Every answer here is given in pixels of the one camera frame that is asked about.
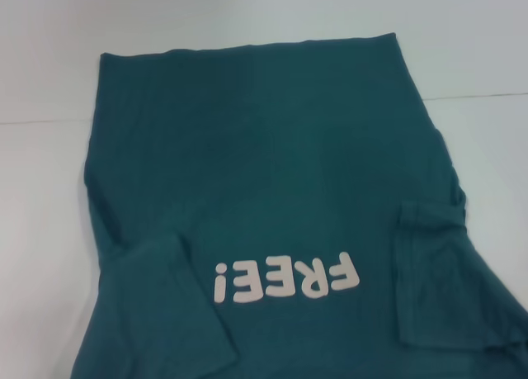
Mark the teal FREE print t-shirt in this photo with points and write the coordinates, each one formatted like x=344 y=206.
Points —
x=247 y=148

